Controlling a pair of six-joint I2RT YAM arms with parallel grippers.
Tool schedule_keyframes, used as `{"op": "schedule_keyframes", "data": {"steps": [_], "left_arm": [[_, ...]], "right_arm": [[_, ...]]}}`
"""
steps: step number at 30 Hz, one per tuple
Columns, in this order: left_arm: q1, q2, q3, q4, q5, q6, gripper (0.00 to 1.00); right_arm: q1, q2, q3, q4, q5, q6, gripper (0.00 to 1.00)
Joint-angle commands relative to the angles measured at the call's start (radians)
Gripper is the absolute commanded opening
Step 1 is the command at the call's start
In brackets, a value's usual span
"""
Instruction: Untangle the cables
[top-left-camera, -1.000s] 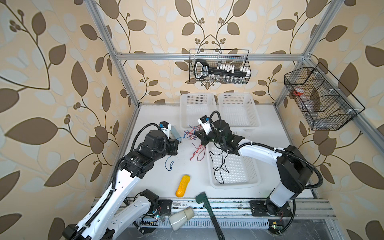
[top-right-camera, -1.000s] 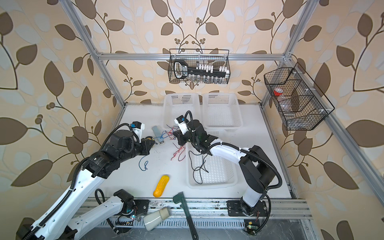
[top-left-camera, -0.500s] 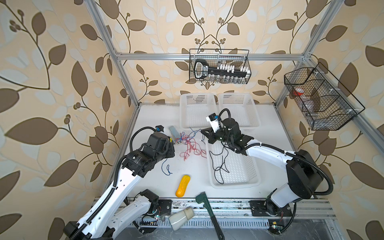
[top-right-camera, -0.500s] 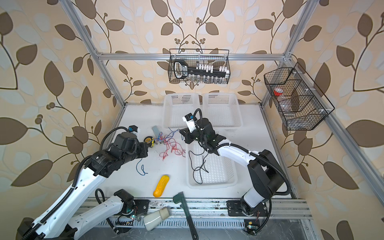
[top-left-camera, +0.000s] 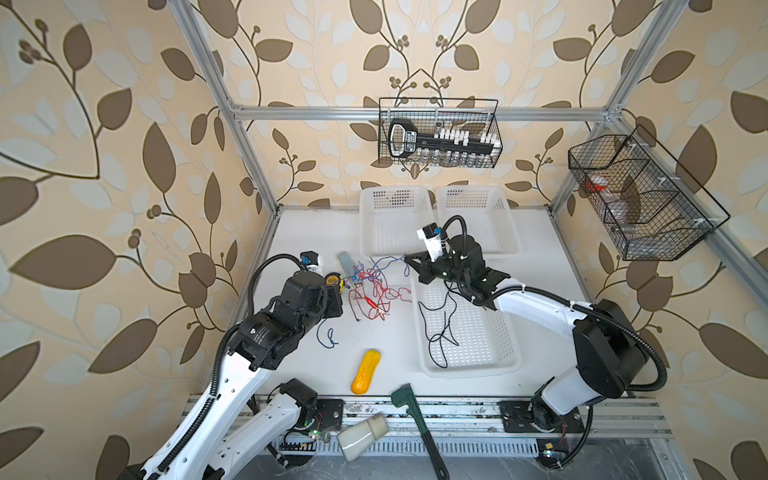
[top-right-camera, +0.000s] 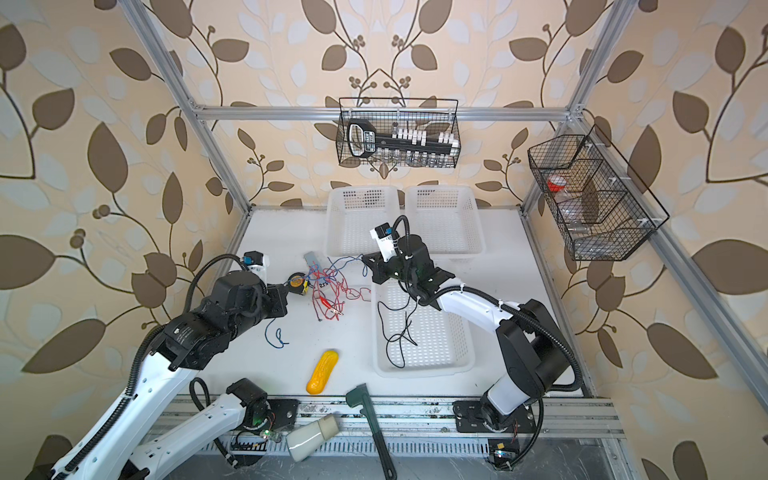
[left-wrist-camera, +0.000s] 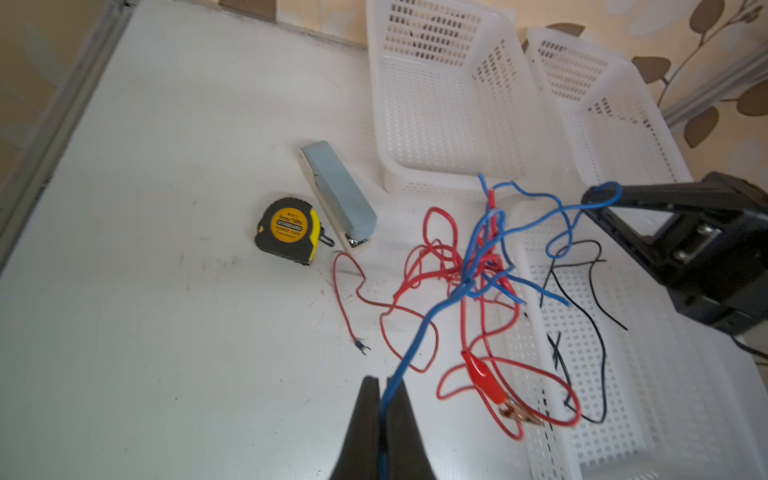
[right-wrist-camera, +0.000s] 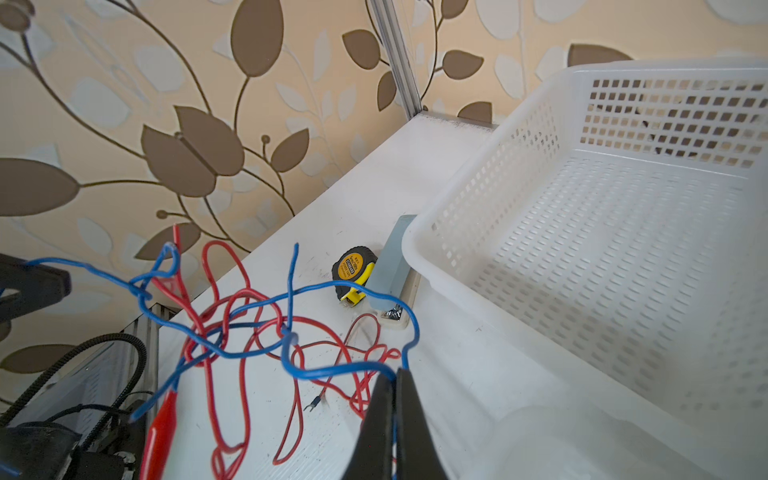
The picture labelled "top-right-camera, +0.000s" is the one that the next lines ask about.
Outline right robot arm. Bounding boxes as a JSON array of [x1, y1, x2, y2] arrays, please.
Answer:
[[362, 215, 584, 431]]

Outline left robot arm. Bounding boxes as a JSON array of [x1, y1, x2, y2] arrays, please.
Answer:
[[28, 251, 288, 479]]

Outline yellow black tape measure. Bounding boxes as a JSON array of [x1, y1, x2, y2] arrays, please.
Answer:
[[285, 272, 310, 295]]

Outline white basket back left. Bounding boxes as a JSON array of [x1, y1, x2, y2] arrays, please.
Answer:
[[324, 186, 400, 258]]

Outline white basket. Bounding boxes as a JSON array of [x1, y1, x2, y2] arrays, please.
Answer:
[[324, 186, 400, 258], [372, 280, 476, 378], [405, 185, 486, 260]]

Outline white basket back right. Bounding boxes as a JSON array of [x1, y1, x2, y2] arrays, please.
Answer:
[[405, 185, 486, 260]]

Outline grey blue stapler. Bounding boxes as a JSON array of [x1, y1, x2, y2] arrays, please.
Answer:
[[303, 251, 327, 274]]

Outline white basket front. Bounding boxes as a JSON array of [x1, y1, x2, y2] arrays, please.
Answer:
[[372, 280, 476, 378]]

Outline yellow plastic corn toy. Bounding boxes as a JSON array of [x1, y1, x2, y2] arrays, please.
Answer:
[[306, 350, 339, 395]]

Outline black socket holder tool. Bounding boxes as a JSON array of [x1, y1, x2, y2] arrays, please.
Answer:
[[344, 119, 461, 159]]

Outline white plastic bottle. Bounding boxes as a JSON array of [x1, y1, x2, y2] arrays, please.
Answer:
[[286, 414, 340, 462]]

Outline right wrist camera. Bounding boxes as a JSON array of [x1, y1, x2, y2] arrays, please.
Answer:
[[370, 223, 398, 262]]

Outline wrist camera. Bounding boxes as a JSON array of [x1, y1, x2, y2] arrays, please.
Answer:
[[242, 251, 270, 276], [370, 223, 398, 262]]

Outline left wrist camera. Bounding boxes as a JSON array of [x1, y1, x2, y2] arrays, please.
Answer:
[[242, 251, 270, 276]]

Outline green handled wrench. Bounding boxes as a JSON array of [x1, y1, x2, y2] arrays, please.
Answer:
[[345, 383, 398, 480]]

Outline black wire basket back wall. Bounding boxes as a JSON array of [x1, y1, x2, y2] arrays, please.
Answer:
[[335, 95, 462, 169]]

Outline black wire basket wall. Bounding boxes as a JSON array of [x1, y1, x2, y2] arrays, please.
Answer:
[[527, 126, 670, 261], [335, 95, 462, 169]]

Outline red object in wire basket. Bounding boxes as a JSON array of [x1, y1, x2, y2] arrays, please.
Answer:
[[547, 174, 567, 193]]

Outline black wire basket right wall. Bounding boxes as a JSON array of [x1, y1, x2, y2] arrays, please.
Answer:
[[527, 126, 670, 261]]

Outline aluminium frame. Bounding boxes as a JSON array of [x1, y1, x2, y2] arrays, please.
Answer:
[[144, 1, 767, 479]]

